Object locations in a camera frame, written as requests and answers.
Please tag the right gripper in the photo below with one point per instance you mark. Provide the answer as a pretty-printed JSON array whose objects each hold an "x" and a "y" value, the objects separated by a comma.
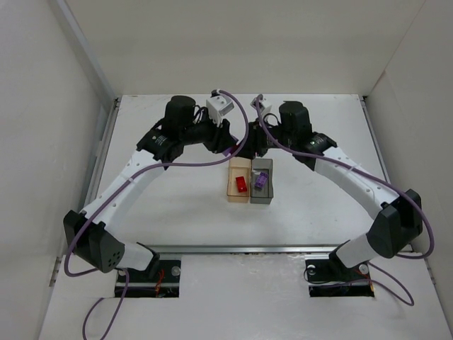
[{"x": 260, "y": 139}]

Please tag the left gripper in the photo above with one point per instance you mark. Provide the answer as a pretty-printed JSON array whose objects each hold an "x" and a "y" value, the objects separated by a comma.
[{"x": 219, "y": 138}]

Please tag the purple lego stack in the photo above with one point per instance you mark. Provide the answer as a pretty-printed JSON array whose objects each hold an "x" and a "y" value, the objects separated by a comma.
[
  {"x": 261, "y": 180},
  {"x": 230, "y": 152}
]

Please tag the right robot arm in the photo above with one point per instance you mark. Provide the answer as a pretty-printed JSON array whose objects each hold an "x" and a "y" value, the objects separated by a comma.
[{"x": 395, "y": 214}]

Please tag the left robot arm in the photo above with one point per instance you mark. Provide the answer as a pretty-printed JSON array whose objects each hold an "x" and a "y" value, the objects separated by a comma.
[{"x": 92, "y": 232}]

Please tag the amber transparent container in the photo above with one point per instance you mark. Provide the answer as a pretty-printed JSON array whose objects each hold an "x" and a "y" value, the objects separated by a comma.
[{"x": 238, "y": 167}]

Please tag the grey transparent container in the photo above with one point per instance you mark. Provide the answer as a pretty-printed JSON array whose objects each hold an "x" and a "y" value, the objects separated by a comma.
[{"x": 262, "y": 196}]

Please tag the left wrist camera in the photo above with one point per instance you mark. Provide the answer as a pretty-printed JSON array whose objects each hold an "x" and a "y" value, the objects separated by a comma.
[{"x": 218, "y": 105}]

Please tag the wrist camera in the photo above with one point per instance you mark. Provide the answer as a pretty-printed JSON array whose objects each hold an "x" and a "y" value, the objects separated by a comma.
[
  {"x": 218, "y": 105},
  {"x": 262, "y": 104}
]

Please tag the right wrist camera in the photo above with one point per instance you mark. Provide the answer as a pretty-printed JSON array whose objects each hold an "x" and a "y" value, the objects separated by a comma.
[{"x": 262, "y": 104}]

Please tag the aluminium front rail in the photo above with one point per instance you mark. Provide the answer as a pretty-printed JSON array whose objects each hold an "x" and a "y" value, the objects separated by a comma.
[{"x": 243, "y": 249}]

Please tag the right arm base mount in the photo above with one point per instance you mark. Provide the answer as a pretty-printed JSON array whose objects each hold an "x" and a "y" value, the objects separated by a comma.
[{"x": 328, "y": 279}]

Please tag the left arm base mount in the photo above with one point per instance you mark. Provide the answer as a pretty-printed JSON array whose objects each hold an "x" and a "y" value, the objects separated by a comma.
[{"x": 164, "y": 283}]

